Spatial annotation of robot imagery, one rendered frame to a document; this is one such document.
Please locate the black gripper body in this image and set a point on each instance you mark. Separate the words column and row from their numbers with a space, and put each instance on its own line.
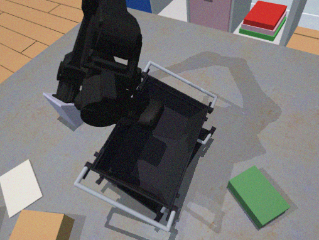
column 146, row 116

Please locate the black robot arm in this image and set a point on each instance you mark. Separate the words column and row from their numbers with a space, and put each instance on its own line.
column 107, row 30

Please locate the green rectangular block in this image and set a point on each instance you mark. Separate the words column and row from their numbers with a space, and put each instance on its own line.
column 257, row 196

